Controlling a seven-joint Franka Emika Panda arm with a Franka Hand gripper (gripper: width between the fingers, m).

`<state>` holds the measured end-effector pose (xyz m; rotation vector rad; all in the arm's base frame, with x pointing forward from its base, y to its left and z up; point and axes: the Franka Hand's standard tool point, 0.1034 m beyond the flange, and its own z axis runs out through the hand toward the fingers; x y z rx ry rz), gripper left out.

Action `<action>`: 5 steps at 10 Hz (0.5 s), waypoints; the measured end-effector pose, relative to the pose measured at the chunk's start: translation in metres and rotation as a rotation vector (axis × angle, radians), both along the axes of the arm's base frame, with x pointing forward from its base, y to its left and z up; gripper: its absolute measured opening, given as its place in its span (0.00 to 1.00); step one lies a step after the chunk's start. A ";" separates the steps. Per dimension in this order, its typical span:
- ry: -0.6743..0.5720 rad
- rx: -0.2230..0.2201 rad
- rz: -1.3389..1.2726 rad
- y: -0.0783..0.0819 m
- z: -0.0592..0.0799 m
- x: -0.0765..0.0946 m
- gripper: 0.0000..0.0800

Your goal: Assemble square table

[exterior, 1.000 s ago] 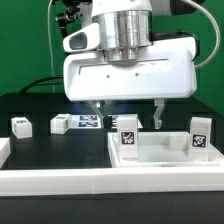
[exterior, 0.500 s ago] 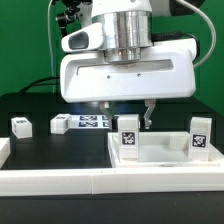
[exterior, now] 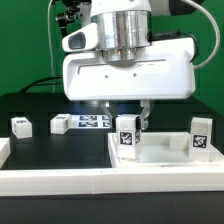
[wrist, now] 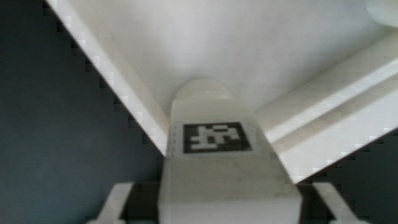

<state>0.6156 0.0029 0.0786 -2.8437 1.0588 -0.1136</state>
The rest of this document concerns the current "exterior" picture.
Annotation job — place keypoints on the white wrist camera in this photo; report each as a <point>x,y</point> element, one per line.
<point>83,39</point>

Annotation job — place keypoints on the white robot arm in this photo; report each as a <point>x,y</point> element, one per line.
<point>112,54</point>

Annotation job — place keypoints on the white U-shaped obstacle fence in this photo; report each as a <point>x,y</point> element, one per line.
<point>103,181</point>

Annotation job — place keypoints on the white marker tag sheet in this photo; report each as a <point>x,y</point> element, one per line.
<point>90,122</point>

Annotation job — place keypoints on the white square tabletop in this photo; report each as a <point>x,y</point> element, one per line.
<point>156,152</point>

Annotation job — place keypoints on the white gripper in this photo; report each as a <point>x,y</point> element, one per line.
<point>162,70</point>

